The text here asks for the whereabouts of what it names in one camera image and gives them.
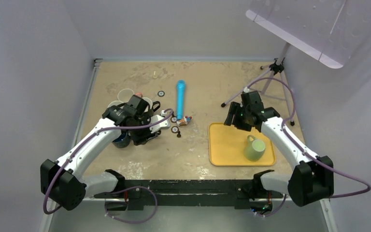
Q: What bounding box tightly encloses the light green ceramic mug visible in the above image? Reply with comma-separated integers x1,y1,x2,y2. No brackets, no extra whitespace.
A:
243,135,266,161

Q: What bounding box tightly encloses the blue toy microphone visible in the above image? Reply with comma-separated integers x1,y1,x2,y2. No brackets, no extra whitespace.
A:
176,80,186,119

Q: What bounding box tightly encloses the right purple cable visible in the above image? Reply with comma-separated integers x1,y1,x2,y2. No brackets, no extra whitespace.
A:
241,76,371,218

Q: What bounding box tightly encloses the black ceramic mug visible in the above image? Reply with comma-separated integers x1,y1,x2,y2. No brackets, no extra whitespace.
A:
143,97,161,117

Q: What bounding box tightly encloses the yellow plastic tray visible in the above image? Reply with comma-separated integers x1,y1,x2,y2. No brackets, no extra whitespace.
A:
208,122,276,166

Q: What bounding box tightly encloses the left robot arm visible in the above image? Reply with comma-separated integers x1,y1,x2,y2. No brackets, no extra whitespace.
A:
40,95,172,215

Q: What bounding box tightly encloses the translucent perforated panel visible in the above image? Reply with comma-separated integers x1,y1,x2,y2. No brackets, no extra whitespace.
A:
246,0,371,69

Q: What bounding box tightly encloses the purple cable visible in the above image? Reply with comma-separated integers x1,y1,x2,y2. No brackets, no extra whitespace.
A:
43,108,174,224
241,76,371,218

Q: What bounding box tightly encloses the pink ceramic mug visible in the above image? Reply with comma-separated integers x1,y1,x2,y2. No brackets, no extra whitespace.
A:
117,88,143,102

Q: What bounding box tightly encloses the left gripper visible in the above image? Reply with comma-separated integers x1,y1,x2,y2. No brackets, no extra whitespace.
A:
127,115,158,145

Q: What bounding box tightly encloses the dark blue ceramic mug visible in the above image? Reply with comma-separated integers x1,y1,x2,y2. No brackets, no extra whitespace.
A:
112,133,131,148

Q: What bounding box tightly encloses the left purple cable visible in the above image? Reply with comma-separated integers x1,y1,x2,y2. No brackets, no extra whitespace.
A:
43,108,174,224

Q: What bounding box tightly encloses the grey teal ceramic mug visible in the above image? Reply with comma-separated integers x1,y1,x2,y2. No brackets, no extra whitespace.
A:
107,100,123,108

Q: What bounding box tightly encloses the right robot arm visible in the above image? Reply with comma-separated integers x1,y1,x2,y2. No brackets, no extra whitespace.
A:
224,91,334,206

